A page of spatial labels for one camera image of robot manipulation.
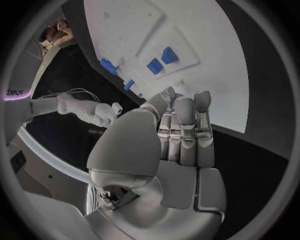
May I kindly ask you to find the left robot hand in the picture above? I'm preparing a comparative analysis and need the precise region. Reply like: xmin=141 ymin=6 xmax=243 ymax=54
xmin=84 ymin=85 xmax=227 ymax=240

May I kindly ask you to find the blue wedge block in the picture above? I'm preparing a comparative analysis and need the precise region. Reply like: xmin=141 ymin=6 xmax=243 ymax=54
xmin=160 ymin=46 xmax=180 ymax=65

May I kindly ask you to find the blue long plug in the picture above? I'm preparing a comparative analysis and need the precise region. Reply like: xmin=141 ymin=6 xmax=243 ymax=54
xmin=99 ymin=57 xmax=120 ymax=76

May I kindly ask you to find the blue short peg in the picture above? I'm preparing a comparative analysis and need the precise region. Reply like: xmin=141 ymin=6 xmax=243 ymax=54
xmin=123 ymin=79 xmax=135 ymax=91

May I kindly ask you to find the white task board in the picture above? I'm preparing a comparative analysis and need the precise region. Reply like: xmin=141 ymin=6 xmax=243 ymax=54
xmin=83 ymin=0 xmax=250 ymax=134

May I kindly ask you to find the person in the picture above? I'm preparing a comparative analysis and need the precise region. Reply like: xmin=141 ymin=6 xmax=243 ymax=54
xmin=38 ymin=16 xmax=77 ymax=50

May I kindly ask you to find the blue square block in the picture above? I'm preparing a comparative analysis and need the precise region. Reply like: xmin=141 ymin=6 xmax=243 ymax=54
xmin=146 ymin=57 xmax=165 ymax=76

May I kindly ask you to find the white cable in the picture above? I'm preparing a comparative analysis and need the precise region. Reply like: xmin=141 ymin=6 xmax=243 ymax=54
xmin=41 ymin=87 xmax=102 ymax=104
xmin=66 ymin=90 xmax=102 ymax=104

